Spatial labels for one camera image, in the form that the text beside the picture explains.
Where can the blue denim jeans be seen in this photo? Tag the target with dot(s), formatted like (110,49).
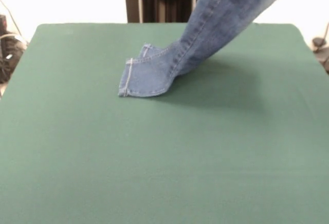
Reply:
(205,28)

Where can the dark green table cloth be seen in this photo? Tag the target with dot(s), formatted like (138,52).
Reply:
(128,157)

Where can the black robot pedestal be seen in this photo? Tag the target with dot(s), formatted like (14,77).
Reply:
(159,0)

